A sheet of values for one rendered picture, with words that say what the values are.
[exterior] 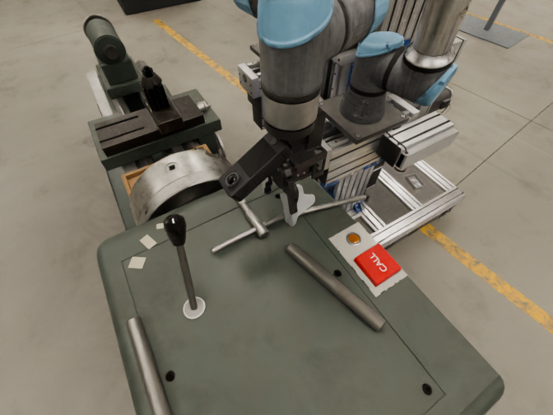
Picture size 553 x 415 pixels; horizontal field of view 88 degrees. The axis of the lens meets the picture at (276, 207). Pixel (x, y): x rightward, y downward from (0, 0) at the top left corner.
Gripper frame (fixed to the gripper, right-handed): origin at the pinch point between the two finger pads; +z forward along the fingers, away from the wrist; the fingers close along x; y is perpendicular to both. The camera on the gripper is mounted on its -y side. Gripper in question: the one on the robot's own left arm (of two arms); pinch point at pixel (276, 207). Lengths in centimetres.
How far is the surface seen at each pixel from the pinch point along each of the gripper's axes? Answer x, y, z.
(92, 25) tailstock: 150, -14, 15
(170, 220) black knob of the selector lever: -0.9, -18.0, -10.7
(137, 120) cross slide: 91, -15, 33
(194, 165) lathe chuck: 25.6, -8.3, 6.4
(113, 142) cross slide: 82, -27, 33
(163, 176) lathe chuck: 25.9, -16.1, 6.5
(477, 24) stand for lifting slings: 209, 460, 129
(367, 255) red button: -16.1, 9.8, 3.0
